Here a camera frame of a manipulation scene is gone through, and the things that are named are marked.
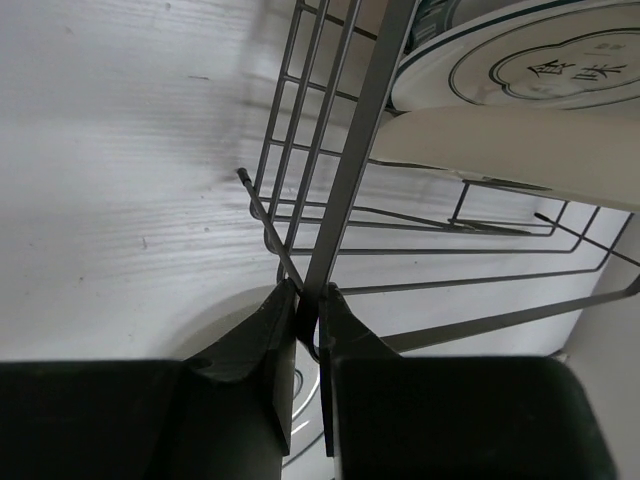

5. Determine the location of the cream plate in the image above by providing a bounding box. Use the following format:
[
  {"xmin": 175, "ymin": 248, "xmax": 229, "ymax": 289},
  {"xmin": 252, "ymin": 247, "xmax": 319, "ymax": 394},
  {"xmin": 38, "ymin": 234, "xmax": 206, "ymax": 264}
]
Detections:
[{"xmin": 371, "ymin": 106, "xmax": 639, "ymax": 212}]

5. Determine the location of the front yellow plate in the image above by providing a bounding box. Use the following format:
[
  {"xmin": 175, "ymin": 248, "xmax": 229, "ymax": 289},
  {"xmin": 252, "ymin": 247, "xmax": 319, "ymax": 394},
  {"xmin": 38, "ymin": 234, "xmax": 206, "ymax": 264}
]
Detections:
[{"xmin": 404, "ymin": 0, "xmax": 475, "ymax": 54}]

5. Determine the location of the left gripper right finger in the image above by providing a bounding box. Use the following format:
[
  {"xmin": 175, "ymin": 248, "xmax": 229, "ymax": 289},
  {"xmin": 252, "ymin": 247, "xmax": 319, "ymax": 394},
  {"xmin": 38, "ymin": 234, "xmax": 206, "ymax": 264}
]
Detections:
[{"xmin": 319, "ymin": 285, "xmax": 614, "ymax": 479}]

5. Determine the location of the metal wire dish rack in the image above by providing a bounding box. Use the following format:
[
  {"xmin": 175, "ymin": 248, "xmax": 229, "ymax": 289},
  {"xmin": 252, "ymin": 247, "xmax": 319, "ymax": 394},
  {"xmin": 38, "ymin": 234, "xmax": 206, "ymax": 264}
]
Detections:
[{"xmin": 238, "ymin": 1, "xmax": 639, "ymax": 359}]

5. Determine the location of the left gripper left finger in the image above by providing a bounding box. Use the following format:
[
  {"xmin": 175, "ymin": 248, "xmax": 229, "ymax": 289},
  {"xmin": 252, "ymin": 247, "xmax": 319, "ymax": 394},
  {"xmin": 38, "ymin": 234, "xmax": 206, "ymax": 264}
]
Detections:
[{"xmin": 1, "ymin": 280, "xmax": 295, "ymax": 479}]

